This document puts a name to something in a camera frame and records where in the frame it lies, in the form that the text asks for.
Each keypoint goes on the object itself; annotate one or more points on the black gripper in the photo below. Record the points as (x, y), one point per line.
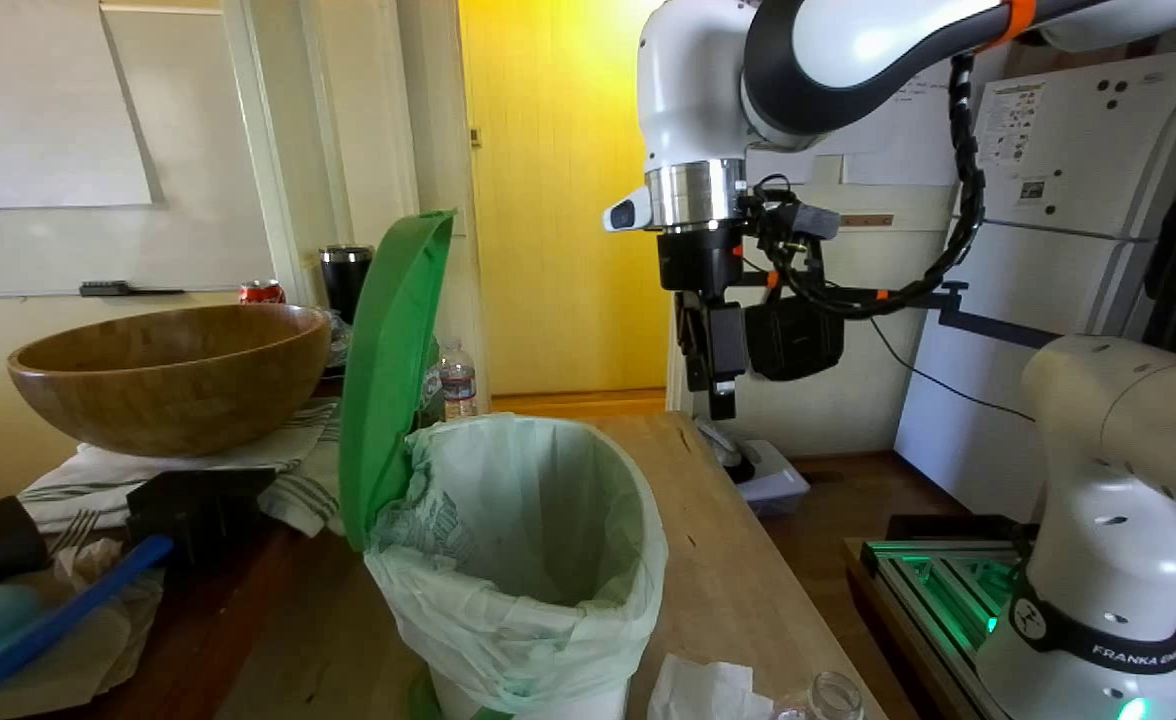
(700, 261)

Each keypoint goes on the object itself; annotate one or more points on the green bin lid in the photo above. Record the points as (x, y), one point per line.
(395, 361)

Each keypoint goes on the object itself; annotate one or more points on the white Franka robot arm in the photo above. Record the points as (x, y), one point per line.
(692, 83)

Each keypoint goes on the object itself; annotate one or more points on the pale green bin liner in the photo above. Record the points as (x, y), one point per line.
(591, 626)

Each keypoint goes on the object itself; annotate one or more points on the white floor stand base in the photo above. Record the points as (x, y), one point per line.
(768, 475)

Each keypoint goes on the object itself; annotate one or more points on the white cabinet unit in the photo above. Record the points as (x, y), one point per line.
(881, 384)

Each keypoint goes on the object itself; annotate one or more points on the yellow door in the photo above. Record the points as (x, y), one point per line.
(552, 203)

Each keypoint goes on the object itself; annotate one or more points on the large clear water bottle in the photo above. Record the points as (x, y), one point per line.
(456, 384)

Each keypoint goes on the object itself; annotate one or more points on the green-lit robot control box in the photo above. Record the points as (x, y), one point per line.
(942, 586)

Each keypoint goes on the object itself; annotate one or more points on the crumpled white tissue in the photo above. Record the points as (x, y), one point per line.
(700, 690)

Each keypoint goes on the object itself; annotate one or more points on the small clear water bottle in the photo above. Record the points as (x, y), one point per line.
(835, 701)

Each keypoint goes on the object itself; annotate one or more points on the black mug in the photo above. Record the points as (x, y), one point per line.
(344, 282)

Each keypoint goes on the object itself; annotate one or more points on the striped folded cloth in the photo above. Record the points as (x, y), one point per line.
(300, 484)

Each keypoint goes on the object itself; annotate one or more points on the red soda can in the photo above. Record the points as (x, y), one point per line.
(262, 293)

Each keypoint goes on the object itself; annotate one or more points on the wooden bowl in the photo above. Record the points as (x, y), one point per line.
(169, 381)

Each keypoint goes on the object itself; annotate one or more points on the black whiteboard eraser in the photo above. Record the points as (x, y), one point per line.
(129, 289)

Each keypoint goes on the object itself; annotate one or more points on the whiteboard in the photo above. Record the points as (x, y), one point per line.
(43, 120)

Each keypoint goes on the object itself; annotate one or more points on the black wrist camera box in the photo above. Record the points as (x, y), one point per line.
(792, 336)

